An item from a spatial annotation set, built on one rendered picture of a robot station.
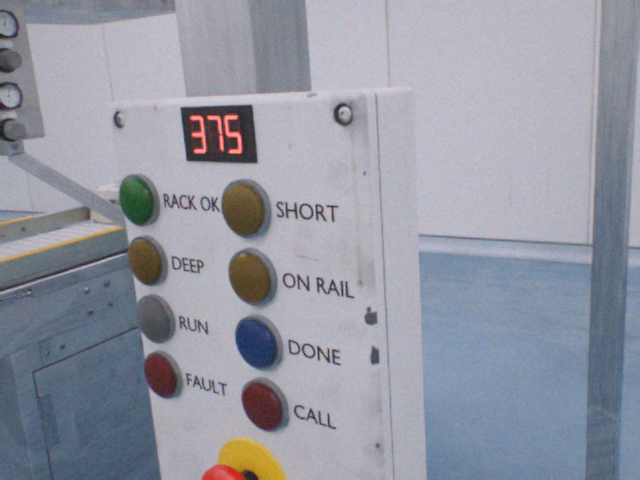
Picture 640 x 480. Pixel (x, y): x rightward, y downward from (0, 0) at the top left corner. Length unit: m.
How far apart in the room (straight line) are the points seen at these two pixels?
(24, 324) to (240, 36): 0.80
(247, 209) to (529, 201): 3.80
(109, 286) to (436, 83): 3.20
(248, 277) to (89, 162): 5.58
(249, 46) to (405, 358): 0.20
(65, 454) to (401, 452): 1.00
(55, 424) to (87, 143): 4.73
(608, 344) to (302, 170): 1.29
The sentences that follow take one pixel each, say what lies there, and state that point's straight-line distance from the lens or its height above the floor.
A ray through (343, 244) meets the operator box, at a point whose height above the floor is 1.09.
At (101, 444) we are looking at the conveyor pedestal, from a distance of 1.35.
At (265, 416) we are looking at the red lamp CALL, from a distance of 0.36.
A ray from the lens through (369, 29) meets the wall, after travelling 4.32.
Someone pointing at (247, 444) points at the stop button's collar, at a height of 0.97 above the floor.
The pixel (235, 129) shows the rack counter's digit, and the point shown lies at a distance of 0.33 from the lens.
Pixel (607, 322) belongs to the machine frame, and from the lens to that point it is 1.54.
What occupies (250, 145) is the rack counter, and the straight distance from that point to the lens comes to 0.32.
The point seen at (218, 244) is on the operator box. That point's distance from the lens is 0.35.
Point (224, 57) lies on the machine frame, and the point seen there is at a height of 1.18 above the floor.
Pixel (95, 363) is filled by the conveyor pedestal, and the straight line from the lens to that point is 1.29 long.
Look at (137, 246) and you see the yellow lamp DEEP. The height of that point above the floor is 1.08.
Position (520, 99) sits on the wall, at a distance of 4.03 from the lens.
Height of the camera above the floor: 1.16
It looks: 14 degrees down
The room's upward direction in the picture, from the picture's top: 4 degrees counter-clockwise
